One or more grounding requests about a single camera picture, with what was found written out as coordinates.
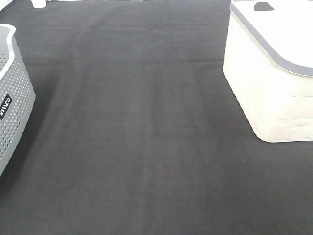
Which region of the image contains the grey perforated plastic basket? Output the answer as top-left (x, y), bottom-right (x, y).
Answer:
top-left (0, 24), bottom-right (36, 173)

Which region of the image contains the white plastic storage box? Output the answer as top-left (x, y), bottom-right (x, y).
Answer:
top-left (223, 0), bottom-right (313, 142)

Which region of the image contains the white cup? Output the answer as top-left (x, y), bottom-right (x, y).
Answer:
top-left (31, 0), bottom-right (46, 9)

